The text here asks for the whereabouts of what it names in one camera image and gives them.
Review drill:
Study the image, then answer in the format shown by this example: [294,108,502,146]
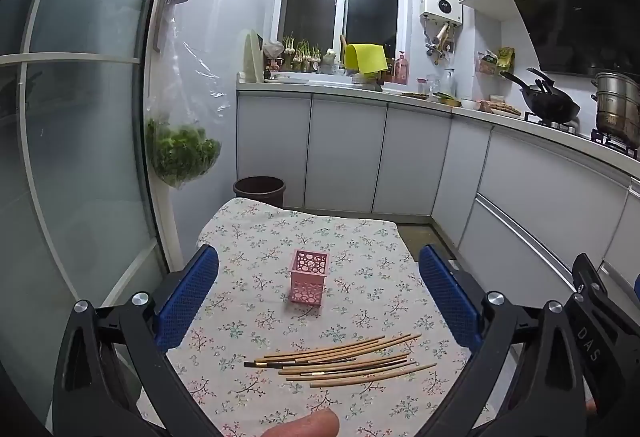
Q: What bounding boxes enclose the plate of food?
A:
[477,99,521,115]

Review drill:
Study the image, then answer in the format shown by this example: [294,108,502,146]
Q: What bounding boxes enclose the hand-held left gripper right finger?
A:
[415,244,589,437]

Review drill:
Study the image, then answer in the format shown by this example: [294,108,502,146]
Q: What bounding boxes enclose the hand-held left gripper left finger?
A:
[52,244,223,437]

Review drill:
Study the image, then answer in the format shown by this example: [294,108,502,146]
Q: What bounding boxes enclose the brown trash bin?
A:
[233,176,287,210]

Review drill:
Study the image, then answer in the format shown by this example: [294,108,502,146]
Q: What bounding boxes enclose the bunch of wooden chopsticks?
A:
[243,333,438,389]

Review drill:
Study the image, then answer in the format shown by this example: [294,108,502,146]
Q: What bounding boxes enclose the yellow cloth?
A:
[344,43,389,75]

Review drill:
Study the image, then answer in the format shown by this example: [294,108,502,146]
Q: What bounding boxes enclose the gas stove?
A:
[524,112,640,162]

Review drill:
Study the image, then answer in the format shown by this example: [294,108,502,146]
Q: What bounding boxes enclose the person's left hand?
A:
[262,408,341,437]

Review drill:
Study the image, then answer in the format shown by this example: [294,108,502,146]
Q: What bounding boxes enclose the black wok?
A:
[500,67,582,124]

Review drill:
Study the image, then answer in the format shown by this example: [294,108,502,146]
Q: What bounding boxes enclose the plastic bag of greens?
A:
[144,14,233,190]

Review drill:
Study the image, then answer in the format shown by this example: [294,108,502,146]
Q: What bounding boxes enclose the wall rack with packets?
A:
[475,47,517,78]

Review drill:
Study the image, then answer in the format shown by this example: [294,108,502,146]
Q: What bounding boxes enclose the floral tablecloth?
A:
[135,197,506,437]

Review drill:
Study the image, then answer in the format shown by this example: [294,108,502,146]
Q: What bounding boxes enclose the glass sliding door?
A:
[0,0,175,437]

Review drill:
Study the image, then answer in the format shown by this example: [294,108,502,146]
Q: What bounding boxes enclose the pale cutting board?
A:
[243,30,265,84]

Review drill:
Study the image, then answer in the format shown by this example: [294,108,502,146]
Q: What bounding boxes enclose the steel steamer pot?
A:
[590,71,640,145]

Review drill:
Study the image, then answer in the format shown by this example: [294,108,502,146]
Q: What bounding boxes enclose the pink bottle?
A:
[392,51,410,84]

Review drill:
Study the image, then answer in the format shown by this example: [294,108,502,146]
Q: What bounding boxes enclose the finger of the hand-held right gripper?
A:
[566,252,613,375]

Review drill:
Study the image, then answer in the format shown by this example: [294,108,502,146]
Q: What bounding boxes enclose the pink perforated utensil basket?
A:
[288,249,332,316]

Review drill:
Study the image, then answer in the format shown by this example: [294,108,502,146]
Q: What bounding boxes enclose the kitchen countertop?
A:
[236,76,640,178]

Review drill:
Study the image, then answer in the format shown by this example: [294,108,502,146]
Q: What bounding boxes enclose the row of sprouting garlic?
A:
[281,34,323,72]

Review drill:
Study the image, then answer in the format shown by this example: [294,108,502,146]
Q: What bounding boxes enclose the white lower cabinets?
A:
[236,89,640,308]

